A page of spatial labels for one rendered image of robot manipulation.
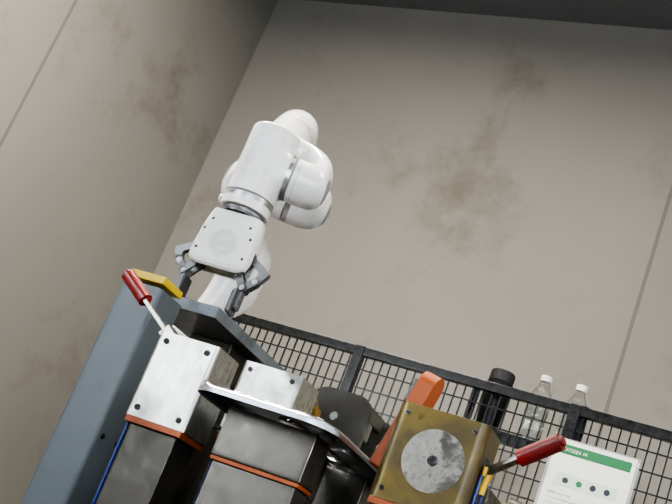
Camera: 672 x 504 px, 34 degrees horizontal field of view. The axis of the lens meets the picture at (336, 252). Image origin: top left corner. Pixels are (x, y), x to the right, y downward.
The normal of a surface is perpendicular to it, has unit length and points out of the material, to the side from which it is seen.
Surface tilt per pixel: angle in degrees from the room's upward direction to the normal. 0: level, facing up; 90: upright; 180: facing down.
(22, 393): 90
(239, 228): 88
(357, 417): 90
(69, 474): 90
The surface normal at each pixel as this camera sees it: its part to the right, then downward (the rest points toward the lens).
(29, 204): 0.86, 0.18
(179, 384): -0.29, -0.42
